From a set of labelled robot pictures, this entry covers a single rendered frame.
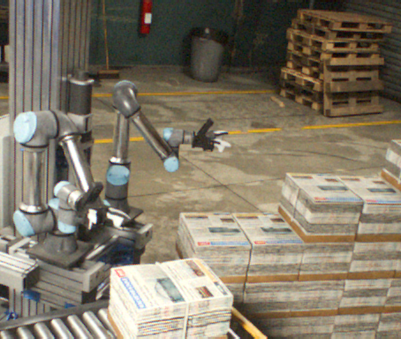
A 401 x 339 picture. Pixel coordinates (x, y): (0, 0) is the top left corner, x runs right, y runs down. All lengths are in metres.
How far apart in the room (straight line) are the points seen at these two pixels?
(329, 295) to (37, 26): 1.99
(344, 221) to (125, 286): 1.42
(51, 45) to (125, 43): 7.17
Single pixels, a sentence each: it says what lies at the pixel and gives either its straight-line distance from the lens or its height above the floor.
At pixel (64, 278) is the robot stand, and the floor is 0.71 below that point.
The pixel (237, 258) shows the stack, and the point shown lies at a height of 0.75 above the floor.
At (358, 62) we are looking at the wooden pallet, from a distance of 9.59.
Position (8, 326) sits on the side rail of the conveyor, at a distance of 2.46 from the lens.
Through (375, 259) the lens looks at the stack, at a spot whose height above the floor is 0.73.
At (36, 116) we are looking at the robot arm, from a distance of 2.60.
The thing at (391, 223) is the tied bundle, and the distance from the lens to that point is 3.43.
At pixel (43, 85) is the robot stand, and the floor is 1.50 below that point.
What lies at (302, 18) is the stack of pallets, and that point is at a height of 1.19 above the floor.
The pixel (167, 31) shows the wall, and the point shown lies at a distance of 10.28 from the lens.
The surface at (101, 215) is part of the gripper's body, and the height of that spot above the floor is 1.21.
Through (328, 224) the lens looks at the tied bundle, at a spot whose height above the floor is 0.94.
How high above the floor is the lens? 2.22
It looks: 25 degrees down
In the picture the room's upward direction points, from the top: 9 degrees clockwise
